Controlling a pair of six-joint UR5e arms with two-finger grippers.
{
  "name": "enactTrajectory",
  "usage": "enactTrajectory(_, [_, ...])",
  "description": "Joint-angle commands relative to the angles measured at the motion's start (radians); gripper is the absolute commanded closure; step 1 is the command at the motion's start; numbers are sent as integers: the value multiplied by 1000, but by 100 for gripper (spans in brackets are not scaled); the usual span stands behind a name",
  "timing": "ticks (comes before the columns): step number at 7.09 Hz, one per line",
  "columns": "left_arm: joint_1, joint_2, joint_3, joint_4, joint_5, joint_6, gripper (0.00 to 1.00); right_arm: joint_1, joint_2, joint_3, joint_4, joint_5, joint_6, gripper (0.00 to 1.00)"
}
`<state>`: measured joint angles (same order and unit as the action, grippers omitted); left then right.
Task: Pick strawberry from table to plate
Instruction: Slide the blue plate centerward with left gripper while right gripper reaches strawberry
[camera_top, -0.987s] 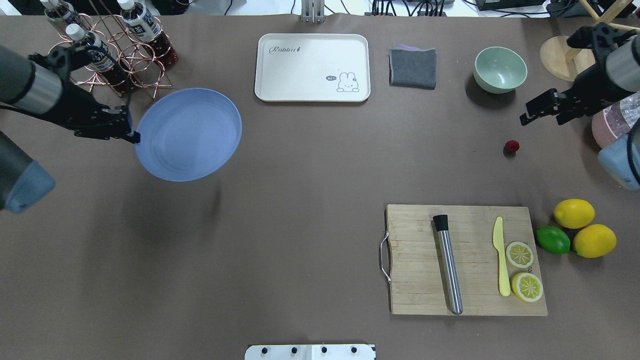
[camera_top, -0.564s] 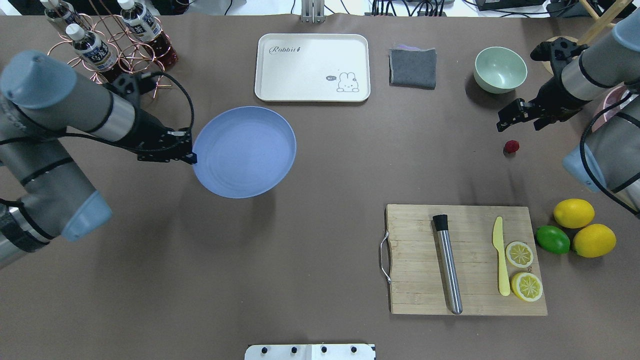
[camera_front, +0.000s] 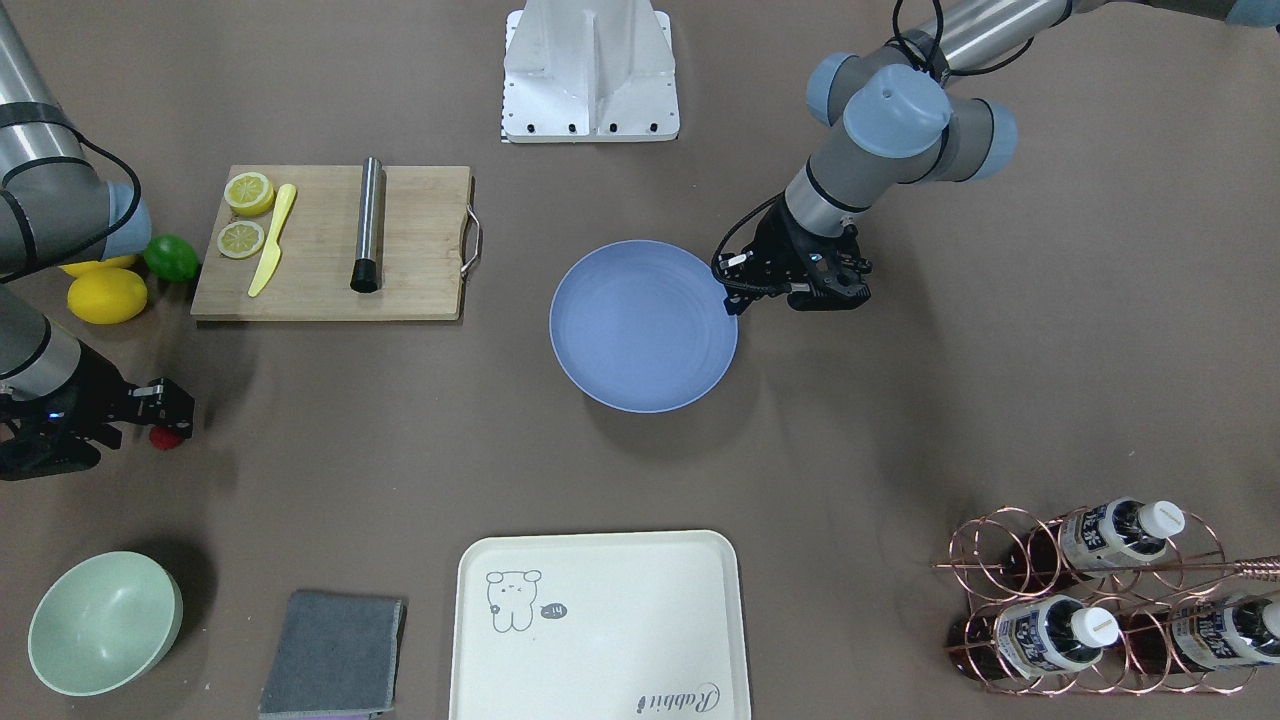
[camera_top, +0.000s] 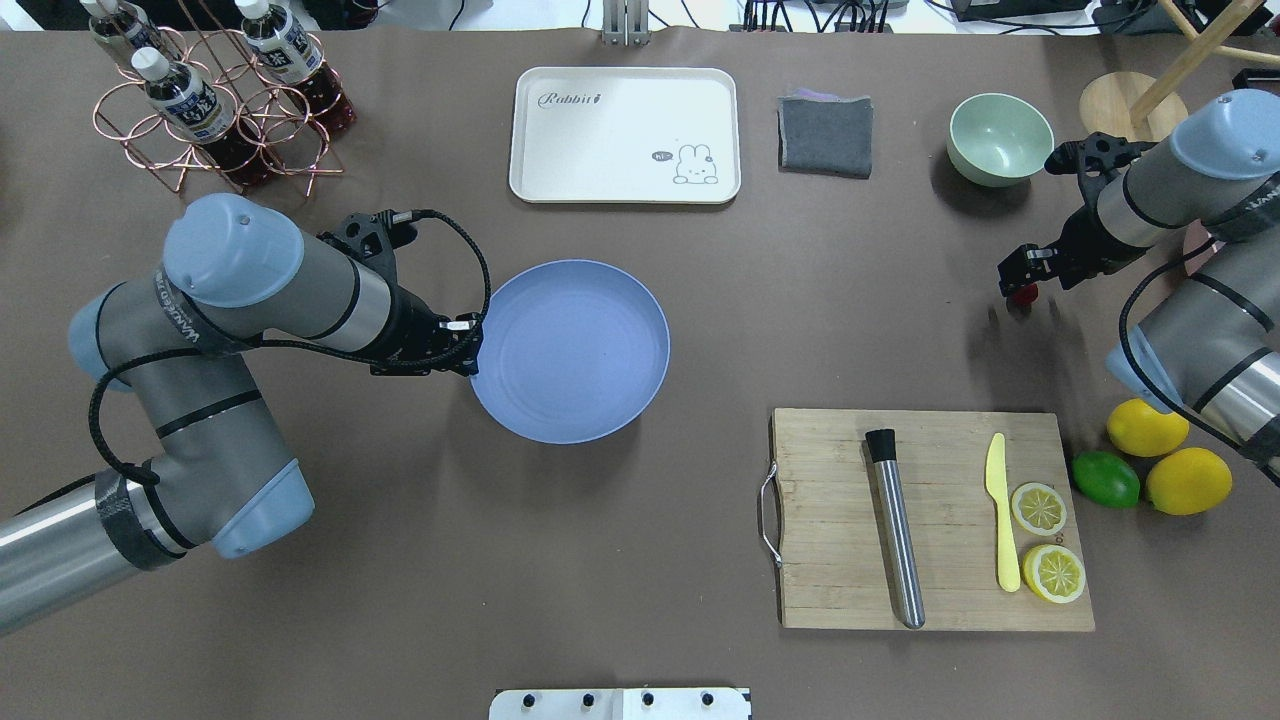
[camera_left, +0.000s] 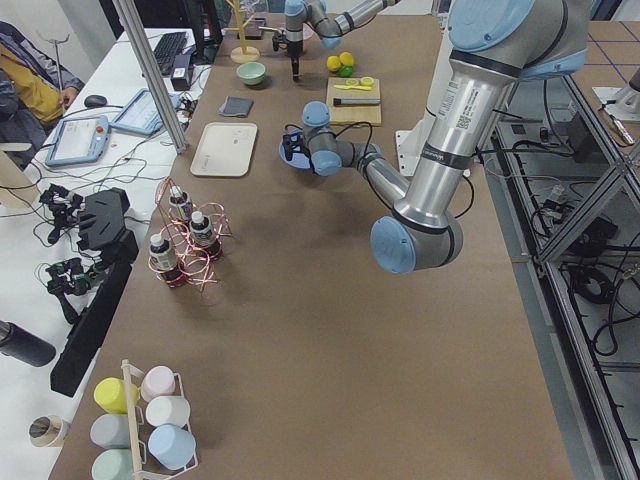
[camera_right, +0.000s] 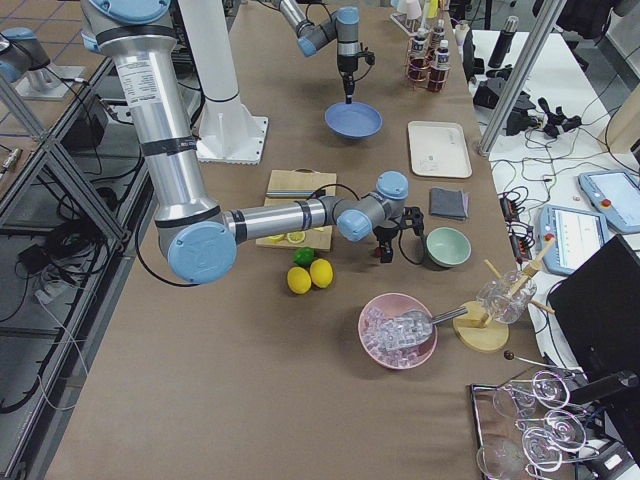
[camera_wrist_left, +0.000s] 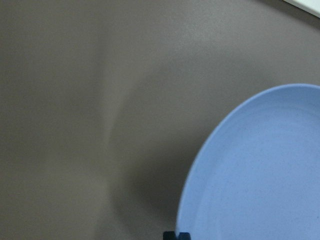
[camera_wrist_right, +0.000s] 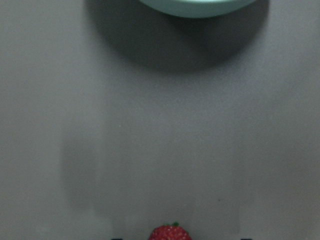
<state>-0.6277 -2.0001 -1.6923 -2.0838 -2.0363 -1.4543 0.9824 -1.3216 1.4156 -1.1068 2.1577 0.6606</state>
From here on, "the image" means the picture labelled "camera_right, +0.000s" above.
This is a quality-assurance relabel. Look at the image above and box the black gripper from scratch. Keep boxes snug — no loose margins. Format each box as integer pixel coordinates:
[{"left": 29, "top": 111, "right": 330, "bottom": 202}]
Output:
[
  {"left": 373, "top": 225, "right": 400, "bottom": 263},
  {"left": 337, "top": 42, "right": 361, "bottom": 104}
]

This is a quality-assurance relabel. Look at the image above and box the blue round plate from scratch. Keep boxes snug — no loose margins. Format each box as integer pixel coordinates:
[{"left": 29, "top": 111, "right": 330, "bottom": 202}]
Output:
[{"left": 324, "top": 102, "right": 383, "bottom": 139}]

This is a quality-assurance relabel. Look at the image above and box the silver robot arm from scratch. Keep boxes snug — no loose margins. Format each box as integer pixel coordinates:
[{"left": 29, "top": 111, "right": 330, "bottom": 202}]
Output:
[
  {"left": 269, "top": 0, "right": 375, "bottom": 104},
  {"left": 81, "top": 1, "right": 408, "bottom": 284}
]

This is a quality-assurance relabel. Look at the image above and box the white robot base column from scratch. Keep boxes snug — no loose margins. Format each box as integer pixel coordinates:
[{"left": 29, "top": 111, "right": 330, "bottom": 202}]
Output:
[{"left": 178, "top": 0, "right": 268, "bottom": 165}]

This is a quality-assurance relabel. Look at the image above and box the green bowl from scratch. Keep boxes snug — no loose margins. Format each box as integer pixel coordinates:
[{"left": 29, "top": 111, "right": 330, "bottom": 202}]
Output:
[{"left": 426, "top": 227, "right": 471, "bottom": 268}]

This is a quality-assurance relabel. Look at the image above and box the yellow lemon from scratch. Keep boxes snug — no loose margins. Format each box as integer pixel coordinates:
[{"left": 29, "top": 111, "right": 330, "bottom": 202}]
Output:
[
  {"left": 309, "top": 259, "right": 334, "bottom": 289},
  {"left": 286, "top": 266, "right": 312, "bottom": 295}
]

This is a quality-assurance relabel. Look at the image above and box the dark drink bottle front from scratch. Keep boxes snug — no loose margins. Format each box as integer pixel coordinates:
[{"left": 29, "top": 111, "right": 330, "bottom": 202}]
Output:
[{"left": 407, "top": 28, "right": 429, "bottom": 83}]

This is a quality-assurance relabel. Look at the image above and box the dark drink bottle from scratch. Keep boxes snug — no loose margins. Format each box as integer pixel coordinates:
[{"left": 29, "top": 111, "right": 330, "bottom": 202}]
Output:
[
  {"left": 427, "top": 40, "right": 450, "bottom": 92},
  {"left": 407, "top": 28, "right": 429, "bottom": 83},
  {"left": 430, "top": 19, "right": 446, "bottom": 50}
]

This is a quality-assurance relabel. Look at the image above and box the pink bowl with ice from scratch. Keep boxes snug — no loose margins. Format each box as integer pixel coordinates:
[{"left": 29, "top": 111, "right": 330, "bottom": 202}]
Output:
[{"left": 358, "top": 293, "right": 438, "bottom": 370}]

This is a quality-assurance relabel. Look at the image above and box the metal ice scoop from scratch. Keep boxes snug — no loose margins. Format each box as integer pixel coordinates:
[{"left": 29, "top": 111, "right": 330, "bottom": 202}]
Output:
[{"left": 394, "top": 306, "right": 468, "bottom": 346}]

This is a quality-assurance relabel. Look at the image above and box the grey folded cloth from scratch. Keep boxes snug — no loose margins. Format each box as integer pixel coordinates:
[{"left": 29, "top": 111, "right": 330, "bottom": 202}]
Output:
[{"left": 429, "top": 187, "right": 469, "bottom": 220}]

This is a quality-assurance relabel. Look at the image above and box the green lime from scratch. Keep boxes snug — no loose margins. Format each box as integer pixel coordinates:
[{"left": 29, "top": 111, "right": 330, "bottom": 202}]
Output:
[{"left": 293, "top": 247, "right": 316, "bottom": 268}]

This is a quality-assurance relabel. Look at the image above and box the dark drink bottle middle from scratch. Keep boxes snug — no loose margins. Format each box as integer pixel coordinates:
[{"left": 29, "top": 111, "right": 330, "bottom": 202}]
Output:
[{"left": 427, "top": 40, "right": 450, "bottom": 92}]

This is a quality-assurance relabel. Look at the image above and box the white cup rack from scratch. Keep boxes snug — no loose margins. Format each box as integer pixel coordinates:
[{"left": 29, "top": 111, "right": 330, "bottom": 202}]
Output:
[{"left": 390, "top": 0, "right": 437, "bottom": 37}]

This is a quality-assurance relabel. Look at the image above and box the lemon slice near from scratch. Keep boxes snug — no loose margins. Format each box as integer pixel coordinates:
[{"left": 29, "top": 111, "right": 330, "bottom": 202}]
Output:
[{"left": 286, "top": 231, "right": 306, "bottom": 244}]

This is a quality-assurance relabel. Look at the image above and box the pink cup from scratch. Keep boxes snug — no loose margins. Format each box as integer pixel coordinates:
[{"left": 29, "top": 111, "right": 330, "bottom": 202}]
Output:
[{"left": 404, "top": 0, "right": 422, "bottom": 20}]

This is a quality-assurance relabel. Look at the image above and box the dark drink bottle back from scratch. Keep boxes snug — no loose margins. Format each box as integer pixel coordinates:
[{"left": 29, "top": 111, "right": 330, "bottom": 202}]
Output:
[{"left": 430, "top": 19, "right": 446, "bottom": 50}]

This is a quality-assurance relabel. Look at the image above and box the wooden cutting board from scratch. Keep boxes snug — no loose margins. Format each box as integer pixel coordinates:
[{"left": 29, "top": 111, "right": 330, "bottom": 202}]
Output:
[{"left": 255, "top": 170, "right": 337, "bottom": 252}]

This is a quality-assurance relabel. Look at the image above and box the cream rabbit tray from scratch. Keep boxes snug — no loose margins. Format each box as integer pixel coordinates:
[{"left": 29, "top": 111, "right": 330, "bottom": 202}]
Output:
[{"left": 408, "top": 121, "right": 472, "bottom": 179}]

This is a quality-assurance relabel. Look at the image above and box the yellow cup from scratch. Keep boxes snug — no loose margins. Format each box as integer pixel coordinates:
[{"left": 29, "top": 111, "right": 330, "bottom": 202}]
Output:
[{"left": 427, "top": 0, "right": 439, "bottom": 19}]

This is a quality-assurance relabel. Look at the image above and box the wooden cup tree stand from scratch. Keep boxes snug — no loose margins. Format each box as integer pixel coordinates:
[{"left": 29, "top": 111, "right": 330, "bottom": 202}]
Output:
[{"left": 453, "top": 249, "right": 555, "bottom": 353}]

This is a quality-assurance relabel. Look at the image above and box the steel muddler black tip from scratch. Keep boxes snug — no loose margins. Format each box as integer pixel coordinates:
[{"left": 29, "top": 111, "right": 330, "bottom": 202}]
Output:
[{"left": 266, "top": 190, "right": 312, "bottom": 199}]

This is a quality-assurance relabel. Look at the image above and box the clear glass mug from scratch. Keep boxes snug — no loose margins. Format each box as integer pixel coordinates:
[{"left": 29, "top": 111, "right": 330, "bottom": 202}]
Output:
[{"left": 476, "top": 270, "right": 537, "bottom": 324}]

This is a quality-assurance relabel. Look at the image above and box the black thermos bottle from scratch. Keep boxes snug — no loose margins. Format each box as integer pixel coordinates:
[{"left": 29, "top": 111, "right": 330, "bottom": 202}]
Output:
[{"left": 488, "top": 15, "right": 519, "bottom": 69}]

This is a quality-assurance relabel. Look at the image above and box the teach pendant front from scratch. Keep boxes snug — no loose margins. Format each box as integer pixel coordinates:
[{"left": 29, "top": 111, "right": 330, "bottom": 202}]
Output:
[{"left": 538, "top": 204, "right": 609, "bottom": 276}]

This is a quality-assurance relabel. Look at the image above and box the teach pendant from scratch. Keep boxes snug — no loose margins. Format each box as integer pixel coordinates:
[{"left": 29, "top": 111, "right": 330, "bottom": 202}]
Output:
[
  {"left": 578, "top": 170, "right": 640, "bottom": 234},
  {"left": 538, "top": 204, "right": 609, "bottom": 276}
]

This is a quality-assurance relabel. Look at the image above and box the wine glass upper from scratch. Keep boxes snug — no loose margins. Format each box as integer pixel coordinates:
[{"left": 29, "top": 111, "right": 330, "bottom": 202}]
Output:
[{"left": 492, "top": 371, "right": 570, "bottom": 419}]

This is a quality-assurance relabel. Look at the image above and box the wine glass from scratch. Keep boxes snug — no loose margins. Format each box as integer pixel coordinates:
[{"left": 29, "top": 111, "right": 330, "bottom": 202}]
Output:
[
  {"left": 492, "top": 371, "right": 570, "bottom": 419},
  {"left": 515, "top": 409, "right": 587, "bottom": 453},
  {"left": 476, "top": 427, "right": 565, "bottom": 479}
]

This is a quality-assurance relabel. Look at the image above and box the black laptop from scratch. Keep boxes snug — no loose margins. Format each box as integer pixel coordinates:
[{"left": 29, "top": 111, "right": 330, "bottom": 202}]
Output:
[{"left": 546, "top": 233, "right": 640, "bottom": 396}]

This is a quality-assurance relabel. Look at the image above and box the black glass tray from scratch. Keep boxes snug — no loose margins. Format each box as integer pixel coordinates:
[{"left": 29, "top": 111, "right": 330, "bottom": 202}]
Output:
[{"left": 467, "top": 382, "right": 631, "bottom": 480}]

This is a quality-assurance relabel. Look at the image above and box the teach pendant rear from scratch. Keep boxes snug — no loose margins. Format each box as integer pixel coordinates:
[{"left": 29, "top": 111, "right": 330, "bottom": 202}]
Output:
[{"left": 578, "top": 170, "right": 640, "bottom": 234}]

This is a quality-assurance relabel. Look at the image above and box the wine glass lower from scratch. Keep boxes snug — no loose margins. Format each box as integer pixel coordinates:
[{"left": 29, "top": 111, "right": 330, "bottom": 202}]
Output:
[{"left": 476, "top": 427, "right": 565, "bottom": 479}]

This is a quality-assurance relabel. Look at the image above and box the wine glass middle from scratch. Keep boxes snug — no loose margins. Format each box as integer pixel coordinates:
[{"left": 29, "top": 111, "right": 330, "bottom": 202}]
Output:
[{"left": 515, "top": 409, "right": 587, "bottom": 453}]

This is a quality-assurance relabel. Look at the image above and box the copper wire bottle rack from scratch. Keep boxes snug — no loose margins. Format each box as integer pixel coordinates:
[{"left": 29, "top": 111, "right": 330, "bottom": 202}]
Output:
[{"left": 405, "top": 36, "right": 450, "bottom": 93}]

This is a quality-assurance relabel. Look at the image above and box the aluminium frame post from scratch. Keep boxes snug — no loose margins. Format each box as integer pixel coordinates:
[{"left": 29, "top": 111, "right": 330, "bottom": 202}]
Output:
[{"left": 477, "top": 0, "right": 566, "bottom": 157}]

